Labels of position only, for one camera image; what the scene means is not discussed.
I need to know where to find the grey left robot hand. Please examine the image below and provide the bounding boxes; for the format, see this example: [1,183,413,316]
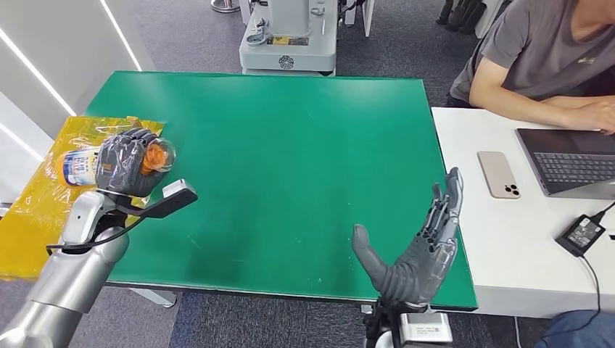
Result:
[94,128,168,199]

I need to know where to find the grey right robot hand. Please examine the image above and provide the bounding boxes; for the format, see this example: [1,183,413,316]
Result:
[351,166,465,309]

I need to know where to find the orange plastic bottle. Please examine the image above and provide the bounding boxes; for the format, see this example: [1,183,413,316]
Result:
[56,138,178,189]

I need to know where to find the yellow-taped cardboard box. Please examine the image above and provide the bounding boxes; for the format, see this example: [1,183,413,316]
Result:
[0,115,166,283]

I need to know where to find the beige smartphone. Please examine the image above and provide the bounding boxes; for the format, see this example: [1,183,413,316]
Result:
[476,151,521,200]

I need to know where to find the black power adapter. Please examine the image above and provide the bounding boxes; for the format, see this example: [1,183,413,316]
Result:
[555,215,607,260]

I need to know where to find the seated person's leg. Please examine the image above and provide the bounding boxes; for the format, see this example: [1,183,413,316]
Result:
[534,310,615,348]

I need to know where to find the dark grey laptop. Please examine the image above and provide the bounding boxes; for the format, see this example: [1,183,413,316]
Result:
[515,128,615,202]

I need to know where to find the chrome stand base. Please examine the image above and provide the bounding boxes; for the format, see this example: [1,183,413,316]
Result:
[210,0,241,14]

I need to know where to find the grey-white robot stand machine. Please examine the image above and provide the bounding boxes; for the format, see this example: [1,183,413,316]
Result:
[239,0,339,78]

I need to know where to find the person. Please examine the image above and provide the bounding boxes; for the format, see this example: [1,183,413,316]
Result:
[447,0,615,136]

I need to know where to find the white stand legs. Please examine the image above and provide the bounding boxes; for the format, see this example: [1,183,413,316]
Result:
[342,0,376,39]

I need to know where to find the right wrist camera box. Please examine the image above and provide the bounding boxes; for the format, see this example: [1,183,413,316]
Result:
[398,312,454,348]

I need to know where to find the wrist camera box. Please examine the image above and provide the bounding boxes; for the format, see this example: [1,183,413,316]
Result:
[398,312,454,348]
[115,178,199,221]

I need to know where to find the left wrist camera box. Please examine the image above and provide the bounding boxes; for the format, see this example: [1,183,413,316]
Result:
[115,178,199,221]

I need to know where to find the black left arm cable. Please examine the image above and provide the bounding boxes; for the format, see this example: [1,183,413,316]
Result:
[46,210,146,256]

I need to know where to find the black adapter mains cable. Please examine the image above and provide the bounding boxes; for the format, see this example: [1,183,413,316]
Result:
[557,257,603,337]

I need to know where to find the black adapter laptop cable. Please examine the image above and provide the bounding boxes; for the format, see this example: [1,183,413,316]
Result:
[590,202,615,227]

